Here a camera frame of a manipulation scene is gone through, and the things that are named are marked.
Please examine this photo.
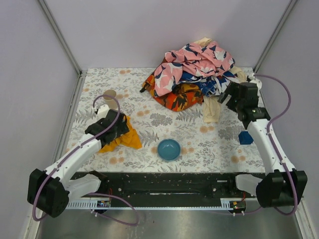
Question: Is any cream cloth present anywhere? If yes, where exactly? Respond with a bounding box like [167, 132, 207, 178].
[194, 37, 252, 124]

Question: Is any orange black patterned cloth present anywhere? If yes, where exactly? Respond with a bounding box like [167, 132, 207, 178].
[140, 73, 203, 112]

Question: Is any right aluminium frame post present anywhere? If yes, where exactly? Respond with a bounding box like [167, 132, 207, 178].
[253, 0, 299, 72]

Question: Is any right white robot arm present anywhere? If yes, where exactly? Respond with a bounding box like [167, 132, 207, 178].
[218, 82, 308, 209]

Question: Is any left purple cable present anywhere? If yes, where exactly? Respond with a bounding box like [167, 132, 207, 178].
[32, 94, 123, 222]

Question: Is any beige cup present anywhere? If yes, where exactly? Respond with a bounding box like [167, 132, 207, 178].
[103, 89, 118, 110]

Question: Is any purple cable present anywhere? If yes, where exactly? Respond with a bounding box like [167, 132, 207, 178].
[251, 74, 300, 216]
[32, 94, 123, 222]

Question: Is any yellow cloth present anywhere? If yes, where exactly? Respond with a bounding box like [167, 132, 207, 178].
[98, 116, 142, 153]

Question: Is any blue cube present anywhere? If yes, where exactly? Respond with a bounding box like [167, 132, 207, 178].
[238, 131, 254, 145]

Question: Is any pink patterned cloth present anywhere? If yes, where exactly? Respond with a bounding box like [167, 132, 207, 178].
[154, 41, 235, 97]

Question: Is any aluminium frame post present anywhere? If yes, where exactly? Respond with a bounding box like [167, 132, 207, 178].
[37, 0, 83, 75]
[253, 0, 299, 72]

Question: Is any floral table mat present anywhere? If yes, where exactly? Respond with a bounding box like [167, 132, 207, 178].
[65, 68, 265, 173]

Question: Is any left aluminium frame post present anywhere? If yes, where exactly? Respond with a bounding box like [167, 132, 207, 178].
[37, 0, 83, 75]

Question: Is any blue bowl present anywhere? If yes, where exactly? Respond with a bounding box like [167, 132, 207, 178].
[157, 139, 181, 161]

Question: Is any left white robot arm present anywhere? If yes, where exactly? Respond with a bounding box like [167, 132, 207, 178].
[27, 110, 129, 221]

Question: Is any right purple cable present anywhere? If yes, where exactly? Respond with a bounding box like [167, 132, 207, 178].
[251, 74, 300, 216]

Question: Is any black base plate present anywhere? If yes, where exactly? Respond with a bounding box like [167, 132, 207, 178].
[49, 171, 287, 209]

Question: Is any blue white patterned cloth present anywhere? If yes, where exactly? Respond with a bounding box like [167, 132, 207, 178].
[179, 71, 240, 97]

